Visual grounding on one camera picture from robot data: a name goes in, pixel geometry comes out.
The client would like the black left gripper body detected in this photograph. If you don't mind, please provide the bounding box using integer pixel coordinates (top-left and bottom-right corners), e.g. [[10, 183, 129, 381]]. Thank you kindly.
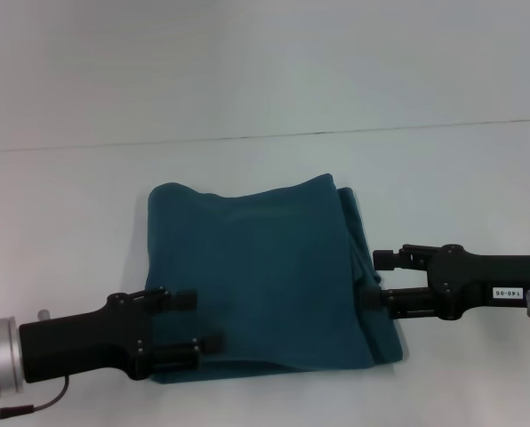
[[18, 291, 160, 383]]

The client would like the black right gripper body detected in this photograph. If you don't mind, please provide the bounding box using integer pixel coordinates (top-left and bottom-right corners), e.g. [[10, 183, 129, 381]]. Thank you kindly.
[[426, 242, 530, 322]]

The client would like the blue shirt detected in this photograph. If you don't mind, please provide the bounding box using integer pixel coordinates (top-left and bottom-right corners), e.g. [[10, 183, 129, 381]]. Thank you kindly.
[[144, 173, 405, 386]]

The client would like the left arm dark cable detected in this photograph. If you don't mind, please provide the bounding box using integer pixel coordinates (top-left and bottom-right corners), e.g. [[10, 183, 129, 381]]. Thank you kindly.
[[0, 375, 73, 422]]

